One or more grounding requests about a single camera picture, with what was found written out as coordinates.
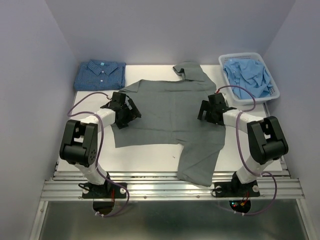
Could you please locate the grey long sleeve shirt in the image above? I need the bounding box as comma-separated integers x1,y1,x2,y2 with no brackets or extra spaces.
112,62,226,187

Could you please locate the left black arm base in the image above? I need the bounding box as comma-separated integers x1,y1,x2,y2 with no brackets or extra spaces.
78,182,127,199

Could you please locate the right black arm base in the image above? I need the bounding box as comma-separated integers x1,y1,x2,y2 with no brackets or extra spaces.
211,181,261,199

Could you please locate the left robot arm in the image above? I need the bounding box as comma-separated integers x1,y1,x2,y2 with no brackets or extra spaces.
59,92,142,197

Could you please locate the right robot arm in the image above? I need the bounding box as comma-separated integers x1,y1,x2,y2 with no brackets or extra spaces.
197,93,289,195

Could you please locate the folded blue checked shirt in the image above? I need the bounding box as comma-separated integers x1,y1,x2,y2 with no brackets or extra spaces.
74,59,126,92

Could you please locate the light blue crumpled shirt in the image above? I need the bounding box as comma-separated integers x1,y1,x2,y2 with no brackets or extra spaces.
223,58,273,100

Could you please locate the aluminium mounting rail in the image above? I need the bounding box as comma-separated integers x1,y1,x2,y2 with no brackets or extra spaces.
40,170,305,202

